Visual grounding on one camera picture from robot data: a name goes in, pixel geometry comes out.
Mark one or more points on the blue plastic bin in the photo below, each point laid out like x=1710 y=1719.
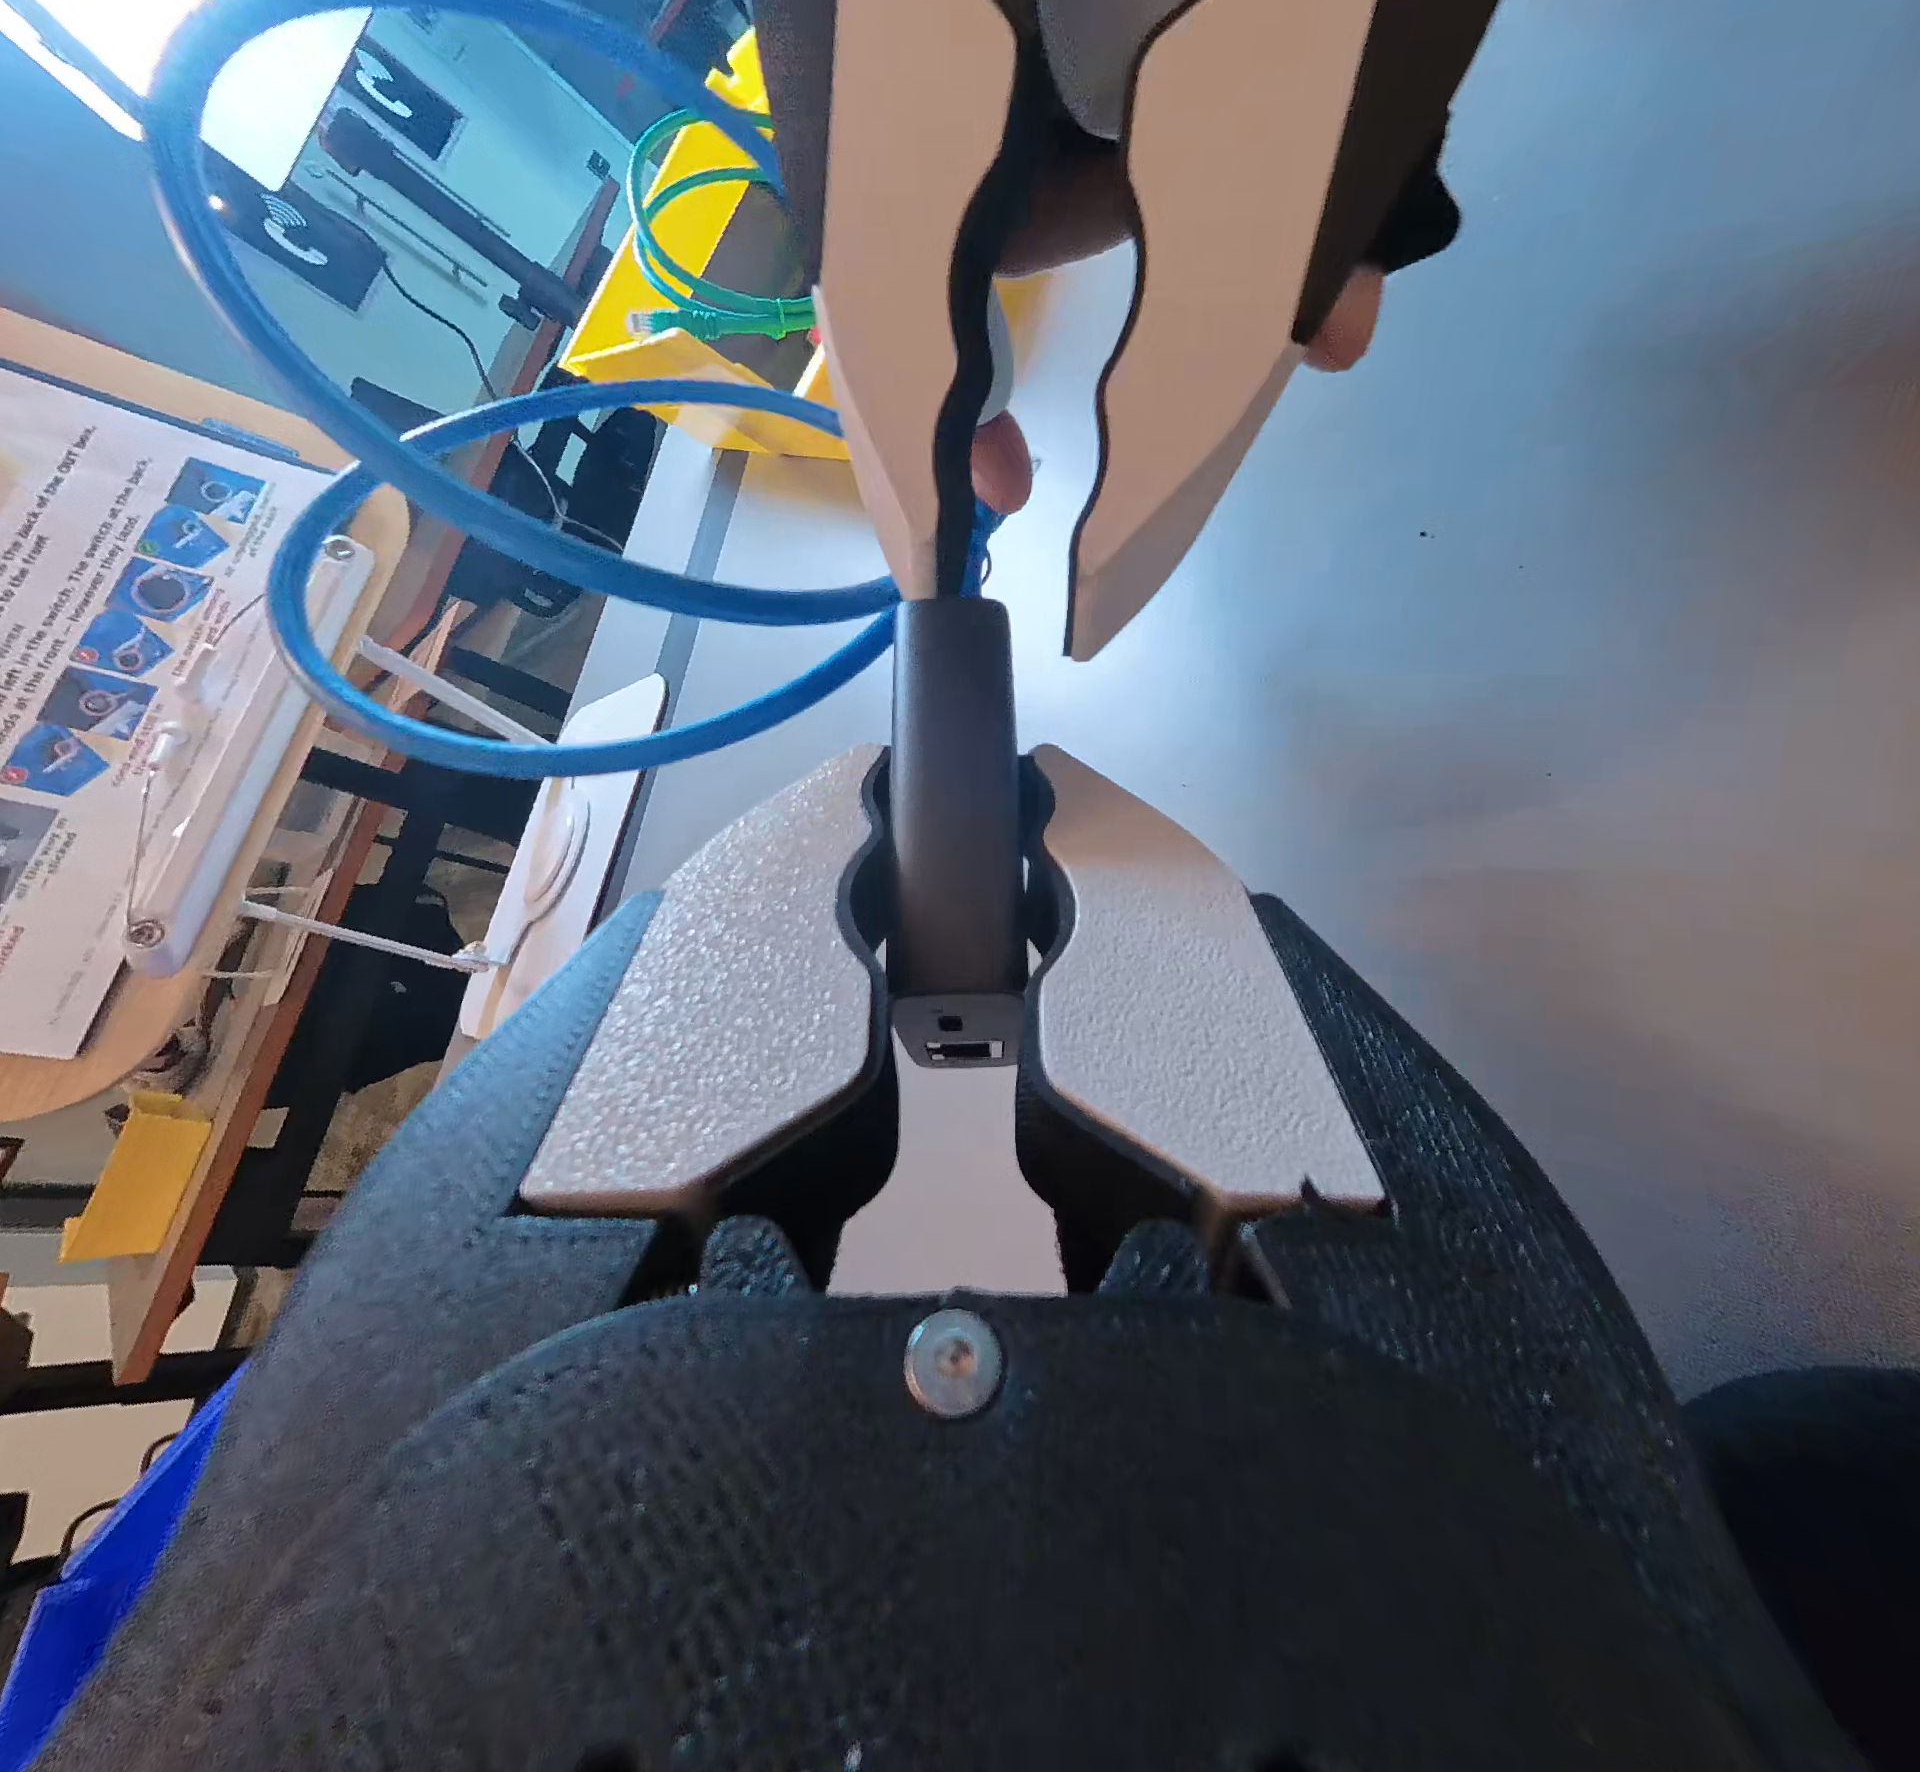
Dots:
x=90 y=1652

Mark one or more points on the person's right hand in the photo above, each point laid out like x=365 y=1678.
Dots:
x=1080 y=220

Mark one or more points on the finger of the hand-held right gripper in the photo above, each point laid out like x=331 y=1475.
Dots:
x=1230 y=227
x=886 y=227

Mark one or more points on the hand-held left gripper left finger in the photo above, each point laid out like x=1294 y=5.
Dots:
x=721 y=1038

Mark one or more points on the yellow plastic bin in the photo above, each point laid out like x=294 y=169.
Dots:
x=682 y=361

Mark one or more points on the black ethernet coupler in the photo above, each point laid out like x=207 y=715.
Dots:
x=953 y=814

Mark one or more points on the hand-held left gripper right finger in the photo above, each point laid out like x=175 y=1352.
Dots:
x=1187 y=1038

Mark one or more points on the metal stand rod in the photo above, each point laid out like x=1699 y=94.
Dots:
x=367 y=933
x=449 y=689

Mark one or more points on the wooden instruction board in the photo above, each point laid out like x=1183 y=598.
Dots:
x=60 y=904

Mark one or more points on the white clip bar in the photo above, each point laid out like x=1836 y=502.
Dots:
x=239 y=782

